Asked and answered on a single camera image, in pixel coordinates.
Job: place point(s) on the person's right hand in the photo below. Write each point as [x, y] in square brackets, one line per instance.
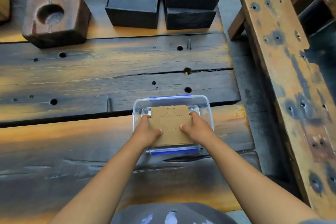
[200, 132]

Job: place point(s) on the person's left hand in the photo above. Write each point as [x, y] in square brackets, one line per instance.
[143, 137]

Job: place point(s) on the clear plastic container blue clips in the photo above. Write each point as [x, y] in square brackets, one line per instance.
[203, 105]

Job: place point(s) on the brown cardboard stack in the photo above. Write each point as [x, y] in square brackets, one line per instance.
[170, 124]

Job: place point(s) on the person's right forearm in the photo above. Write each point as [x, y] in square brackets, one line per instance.
[249, 184]

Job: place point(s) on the person's left forearm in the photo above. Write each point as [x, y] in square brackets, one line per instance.
[105, 192]

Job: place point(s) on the rustic wooden table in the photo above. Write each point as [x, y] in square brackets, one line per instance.
[105, 74]

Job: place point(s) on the grey printed shirt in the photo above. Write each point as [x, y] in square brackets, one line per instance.
[183, 216]

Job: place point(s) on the weathered wooden bench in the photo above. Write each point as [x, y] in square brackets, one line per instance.
[278, 61]

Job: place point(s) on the dark wooden ashtray block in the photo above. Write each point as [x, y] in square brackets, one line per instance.
[65, 32]

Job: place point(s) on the dark rustic wooden chair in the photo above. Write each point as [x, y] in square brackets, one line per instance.
[323, 3]

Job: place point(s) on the light wooden ashtray block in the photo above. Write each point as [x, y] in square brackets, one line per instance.
[4, 6]

